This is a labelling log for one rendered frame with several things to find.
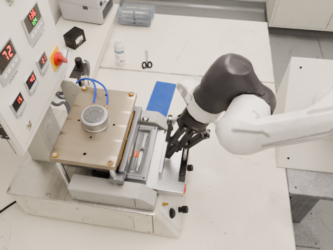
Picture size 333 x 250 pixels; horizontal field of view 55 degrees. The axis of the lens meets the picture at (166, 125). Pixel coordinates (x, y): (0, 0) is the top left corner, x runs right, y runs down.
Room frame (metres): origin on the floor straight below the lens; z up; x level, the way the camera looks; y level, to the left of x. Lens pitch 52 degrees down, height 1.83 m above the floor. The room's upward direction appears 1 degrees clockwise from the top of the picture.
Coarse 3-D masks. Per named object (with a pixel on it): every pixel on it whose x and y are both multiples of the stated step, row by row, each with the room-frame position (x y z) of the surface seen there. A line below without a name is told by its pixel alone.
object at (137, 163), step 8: (144, 128) 0.63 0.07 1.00; (152, 128) 0.63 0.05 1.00; (136, 136) 0.60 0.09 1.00; (144, 136) 0.60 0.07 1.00; (136, 144) 0.57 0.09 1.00; (144, 144) 0.57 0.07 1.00; (136, 152) 0.54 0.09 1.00; (144, 152) 0.54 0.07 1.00; (136, 160) 0.51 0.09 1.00; (144, 160) 0.51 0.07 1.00; (128, 168) 0.49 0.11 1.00; (136, 168) 0.49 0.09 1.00
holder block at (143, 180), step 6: (156, 132) 0.63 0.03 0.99; (150, 144) 0.58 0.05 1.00; (150, 150) 0.56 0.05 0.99; (150, 156) 0.53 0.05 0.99; (150, 162) 0.52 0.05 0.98; (96, 174) 0.47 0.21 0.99; (102, 174) 0.47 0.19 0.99; (108, 174) 0.47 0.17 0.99; (144, 174) 0.47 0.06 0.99; (126, 180) 0.46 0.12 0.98; (132, 180) 0.46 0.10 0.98; (138, 180) 0.45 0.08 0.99; (144, 180) 0.45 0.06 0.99
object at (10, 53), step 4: (8, 44) 0.54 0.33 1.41; (8, 48) 0.53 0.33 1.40; (4, 52) 0.52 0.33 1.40; (8, 52) 0.53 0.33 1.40; (12, 52) 0.54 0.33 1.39; (0, 56) 0.50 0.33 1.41; (4, 56) 0.51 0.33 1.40; (8, 56) 0.52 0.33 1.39; (12, 56) 0.54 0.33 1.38; (0, 60) 0.50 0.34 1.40; (4, 60) 0.51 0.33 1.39; (8, 60) 0.52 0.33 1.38; (0, 64) 0.49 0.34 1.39; (4, 64) 0.50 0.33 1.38
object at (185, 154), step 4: (184, 148) 0.55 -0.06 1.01; (184, 152) 0.54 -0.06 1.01; (188, 152) 0.54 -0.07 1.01; (184, 156) 0.53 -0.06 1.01; (184, 160) 0.51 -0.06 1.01; (180, 164) 0.50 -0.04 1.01; (184, 164) 0.50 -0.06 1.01; (180, 168) 0.49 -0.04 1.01; (184, 168) 0.48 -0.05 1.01; (180, 172) 0.47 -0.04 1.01; (184, 172) 0.47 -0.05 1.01; (180, 176) 0.46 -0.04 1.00; (184, 176) 0.46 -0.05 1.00; (180, 180) 0.46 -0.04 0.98; (184, 180) 0.46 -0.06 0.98
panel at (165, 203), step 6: (186, 174) 0.60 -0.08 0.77; (186, 180) 0.58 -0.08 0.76; (162, 198) 0.44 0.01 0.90; (168, 198) 0.46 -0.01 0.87; (174, 198) 0.47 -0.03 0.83; (180, 198) 0.49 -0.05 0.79; (162, 204) 0.42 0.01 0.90; (168, 204) 0.44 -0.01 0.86; (174, 204) 0.46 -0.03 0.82; (180, 204) 0.47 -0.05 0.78; (162, 210) 0.40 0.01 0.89; (168, 210) 0.42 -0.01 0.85; (168, 216) 0.40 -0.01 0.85; (180, 216) 0.44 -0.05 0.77; (174, 222) 0.40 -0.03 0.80; (180, 222) 0.42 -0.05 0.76; (180, 228) 0.40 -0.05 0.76
